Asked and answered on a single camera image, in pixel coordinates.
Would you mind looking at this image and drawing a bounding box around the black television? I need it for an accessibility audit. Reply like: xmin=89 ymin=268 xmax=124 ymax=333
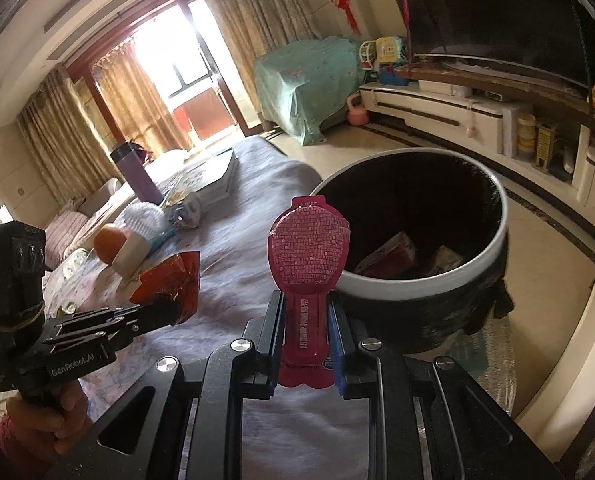
xmin=377 ymin=0 xmax=595 ymax=107

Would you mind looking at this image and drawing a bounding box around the beige sheer curtain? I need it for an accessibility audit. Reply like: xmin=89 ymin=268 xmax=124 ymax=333
xmin=92 ymin=47 xmax=193 ymax=155

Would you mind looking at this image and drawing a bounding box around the teal cloth covered furniture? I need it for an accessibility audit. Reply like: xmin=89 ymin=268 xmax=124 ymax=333
xmin=254 ymin=36 xmax=373 ymax=147

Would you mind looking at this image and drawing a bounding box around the purple thermos bottle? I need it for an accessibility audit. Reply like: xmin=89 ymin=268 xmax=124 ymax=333
xmin=110 ymin=142 xmax=164 ymax=206

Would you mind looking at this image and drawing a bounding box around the blue toy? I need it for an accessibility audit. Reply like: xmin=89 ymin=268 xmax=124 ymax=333
xmin=380 ymin=66 xmax=411 ymax=86

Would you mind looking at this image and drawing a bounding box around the orange hanging towel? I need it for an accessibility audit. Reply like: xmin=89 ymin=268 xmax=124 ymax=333
xmin=172 ymin=87 xmax=229 ymax=139

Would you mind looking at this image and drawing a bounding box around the white and green wheel toy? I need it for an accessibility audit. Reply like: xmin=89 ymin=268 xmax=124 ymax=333
xmin=360 ymin=40 xmax=379 ymax=71

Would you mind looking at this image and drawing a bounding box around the sofa with floral cover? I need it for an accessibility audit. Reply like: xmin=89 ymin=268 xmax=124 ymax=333
xmin=42 ymin=177 xmax=128 ymax=273

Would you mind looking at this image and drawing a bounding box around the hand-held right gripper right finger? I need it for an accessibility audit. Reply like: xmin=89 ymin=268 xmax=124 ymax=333
xmin=327 ymin=295 xmax=563 ymax=480

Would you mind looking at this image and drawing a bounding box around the round black and white bin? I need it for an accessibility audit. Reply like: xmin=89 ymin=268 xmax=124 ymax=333
xmin=310 ymin=149 xmax=515 ymax=356

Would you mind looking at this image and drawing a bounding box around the green pole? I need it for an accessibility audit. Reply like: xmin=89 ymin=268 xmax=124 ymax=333
xmin=574 ymin=7 xmax=594 ymax=122

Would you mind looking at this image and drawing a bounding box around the pink kettlebell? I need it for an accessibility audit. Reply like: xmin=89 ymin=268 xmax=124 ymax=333
xmin=346 ymin=92 xmax=369 ymax=127

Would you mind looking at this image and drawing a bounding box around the white foam net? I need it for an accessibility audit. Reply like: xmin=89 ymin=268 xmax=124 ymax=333
xmin=122 ymin=202 xmax=164 ymax=242

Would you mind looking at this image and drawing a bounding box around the stack of children's books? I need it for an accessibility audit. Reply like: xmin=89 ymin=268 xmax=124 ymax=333
xmin=190 ymin=149 xmax=239 ymax=197

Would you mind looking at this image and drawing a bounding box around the beige patterned curtain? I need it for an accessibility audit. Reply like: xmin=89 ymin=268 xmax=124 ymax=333
xmin=18 ymin=67 xmax=123 ymax=201
xmin=198 ymin=0 xmax=323 ymax=126

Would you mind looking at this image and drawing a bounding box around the colourful activity cube toy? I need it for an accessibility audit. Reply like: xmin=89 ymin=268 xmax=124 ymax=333
xmin=377 ymin=36 xmax=412 ymax=68

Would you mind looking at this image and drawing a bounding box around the white television cabinet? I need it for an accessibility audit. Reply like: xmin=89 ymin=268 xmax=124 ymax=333
xmin=360 ymin=82 xmax=595 ymax=211

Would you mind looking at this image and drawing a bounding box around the red snack packet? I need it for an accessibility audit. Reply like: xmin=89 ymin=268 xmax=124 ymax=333
xmin=128 ymin=251 xmax=201 ymax=328

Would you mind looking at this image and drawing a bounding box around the person's left hand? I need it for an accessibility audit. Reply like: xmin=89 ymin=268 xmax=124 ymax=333
xmin=5 ymin=382 xmax=94 ymax=457

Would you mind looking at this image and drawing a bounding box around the pink spoon-shaped packet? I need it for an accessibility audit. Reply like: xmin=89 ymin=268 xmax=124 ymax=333
xmin=268 ymin=195 xmax=352 ymax=391

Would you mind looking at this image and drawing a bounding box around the red dark snack bag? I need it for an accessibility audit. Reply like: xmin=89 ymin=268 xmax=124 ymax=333
xmin=355 ymin=232 xmax=418 ymax=279

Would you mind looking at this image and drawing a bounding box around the cream plastic bottle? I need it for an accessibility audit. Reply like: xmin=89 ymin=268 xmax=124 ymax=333
xmin=112 ymin=232 xmax=152 ymax=277

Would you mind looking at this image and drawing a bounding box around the beige wrapper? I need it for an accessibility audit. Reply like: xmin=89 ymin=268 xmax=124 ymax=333
xmin=427 ymin=246 xmax=465 ymax=277

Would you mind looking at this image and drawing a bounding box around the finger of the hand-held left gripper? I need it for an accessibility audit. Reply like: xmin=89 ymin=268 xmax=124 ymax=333
xmin=45 ymin=302 xmax=181 ymax=336
xmin=45 ymin=327 xmax=143 ymax=358

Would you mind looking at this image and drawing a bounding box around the pink pole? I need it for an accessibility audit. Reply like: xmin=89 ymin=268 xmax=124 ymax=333
xmin=395 ymin=0 xmax=414 ymax=77

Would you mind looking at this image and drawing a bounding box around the yellow jar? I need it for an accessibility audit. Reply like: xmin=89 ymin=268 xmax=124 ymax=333
xmin=516 ymin=112 xmax=537 ymax=158

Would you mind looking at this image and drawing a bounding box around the orange fruit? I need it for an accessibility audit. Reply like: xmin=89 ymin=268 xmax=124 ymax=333
xmin=94 ymin=225 xmax=129 ymax=266

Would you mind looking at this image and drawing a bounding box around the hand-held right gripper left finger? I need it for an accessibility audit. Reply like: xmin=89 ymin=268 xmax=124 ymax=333
xmin=48 ymin=290 xmax=284 ymax=480

